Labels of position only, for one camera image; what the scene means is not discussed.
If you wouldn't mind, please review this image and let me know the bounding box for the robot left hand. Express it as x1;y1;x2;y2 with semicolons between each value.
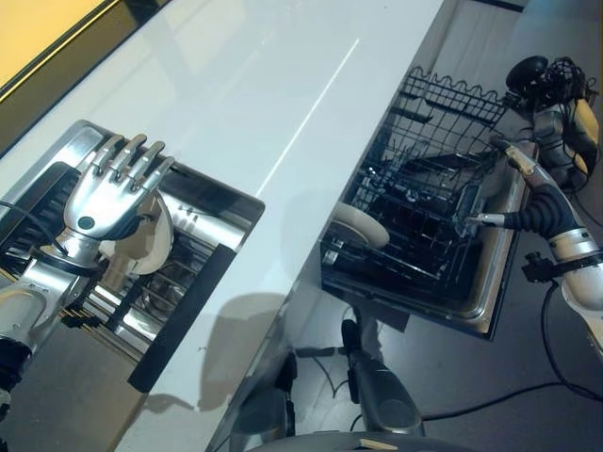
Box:
60;134;176;244

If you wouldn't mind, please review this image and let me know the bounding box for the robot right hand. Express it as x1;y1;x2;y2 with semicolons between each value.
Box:
454;134;584;236

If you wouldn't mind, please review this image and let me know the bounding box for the cream round plate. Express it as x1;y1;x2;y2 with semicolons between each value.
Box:
328;202;391;248
99;191;174;275

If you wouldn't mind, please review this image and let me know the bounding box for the steel dishwasher door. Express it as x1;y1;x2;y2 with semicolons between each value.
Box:
318;138;539;341

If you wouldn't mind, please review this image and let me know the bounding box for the black dishwasher rack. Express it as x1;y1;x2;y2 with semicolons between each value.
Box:
323;65;513;303

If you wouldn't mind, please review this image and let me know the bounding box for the black ribbed drying mat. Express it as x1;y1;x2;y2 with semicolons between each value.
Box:
6;161;82;258

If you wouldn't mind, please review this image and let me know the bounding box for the black right wrist clamp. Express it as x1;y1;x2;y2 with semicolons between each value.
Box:
521;251;562;284

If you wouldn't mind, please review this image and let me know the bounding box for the stainless steel sink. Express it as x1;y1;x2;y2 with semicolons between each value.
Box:
0;119;267;364

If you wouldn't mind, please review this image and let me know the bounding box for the metal sink grid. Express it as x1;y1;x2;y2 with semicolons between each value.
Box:
91;233;216;341

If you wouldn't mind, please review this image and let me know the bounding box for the black strip on sink edge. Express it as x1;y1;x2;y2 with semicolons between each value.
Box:
127;244;236;395

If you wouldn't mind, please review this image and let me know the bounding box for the robot right leg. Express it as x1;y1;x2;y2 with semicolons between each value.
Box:
339;318;427;440

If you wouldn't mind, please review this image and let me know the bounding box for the robot leg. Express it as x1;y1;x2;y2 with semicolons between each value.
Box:
339;318;427;440
234;351;299;440

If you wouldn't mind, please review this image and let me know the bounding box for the robot left leg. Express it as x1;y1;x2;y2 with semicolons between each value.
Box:
234;351;299;440

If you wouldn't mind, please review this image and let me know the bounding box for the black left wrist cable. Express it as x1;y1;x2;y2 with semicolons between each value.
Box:
0;201;70;258

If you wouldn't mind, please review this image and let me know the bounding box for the silver black device with cables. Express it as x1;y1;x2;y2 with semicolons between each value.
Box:
502;55;603;192

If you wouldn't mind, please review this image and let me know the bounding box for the black floor cable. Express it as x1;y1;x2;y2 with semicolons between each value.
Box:
417;281;603;421

